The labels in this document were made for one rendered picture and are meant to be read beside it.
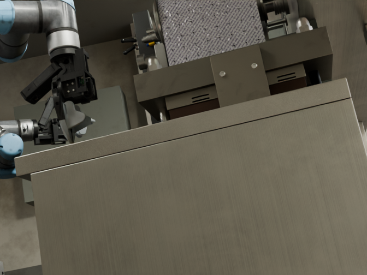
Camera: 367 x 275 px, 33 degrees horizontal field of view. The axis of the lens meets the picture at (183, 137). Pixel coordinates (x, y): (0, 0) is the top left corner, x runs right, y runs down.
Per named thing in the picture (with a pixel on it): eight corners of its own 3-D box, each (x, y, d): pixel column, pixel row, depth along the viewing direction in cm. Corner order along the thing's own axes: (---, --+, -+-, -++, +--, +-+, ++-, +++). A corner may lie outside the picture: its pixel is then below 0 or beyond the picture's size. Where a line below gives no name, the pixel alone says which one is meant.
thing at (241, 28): (176, 101, 147) (162, 30, 152) (274, 77, 143) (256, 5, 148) (176, 100, 146) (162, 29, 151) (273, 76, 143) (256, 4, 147)
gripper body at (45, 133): (67, 143, 218) (32, 146, 213) (64, 119, 219) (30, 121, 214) (71, 139, 211) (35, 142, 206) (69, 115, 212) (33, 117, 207)
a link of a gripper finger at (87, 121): (91, 138, 138) (86, 99, 141) (66, 144, 139) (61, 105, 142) (96, 141, 141) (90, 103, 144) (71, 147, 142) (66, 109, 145)
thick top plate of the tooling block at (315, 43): (157, 121, 142) (153, 96, 144) (331, 78, 136) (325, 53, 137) (137, 102, 127) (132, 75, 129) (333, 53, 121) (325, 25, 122)
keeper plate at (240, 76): (222, 111, 123) (211, 60, 126) (271, 99, 121) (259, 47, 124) (219, 107, 120) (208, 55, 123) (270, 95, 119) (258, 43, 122)
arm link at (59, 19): (35, 4, 150) (70, 4, 153) (40, 45, 147) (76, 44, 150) (39, -14, 143) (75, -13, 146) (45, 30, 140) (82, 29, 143)
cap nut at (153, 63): (149, 80, 133) (146, 61, 134) (166, 76, 133) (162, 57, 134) (144, 75, 130) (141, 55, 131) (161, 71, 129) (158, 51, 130)
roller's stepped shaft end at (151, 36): (144, 47, 187) (142, 37, 188) (163, 42, 186) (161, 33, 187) (141, 43, 184) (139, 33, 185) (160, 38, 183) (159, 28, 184)
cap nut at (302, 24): (297, 42, 128) (292, 23, 129) (315, 38, 128) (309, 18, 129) (296, 36, 125) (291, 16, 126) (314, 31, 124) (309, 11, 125)
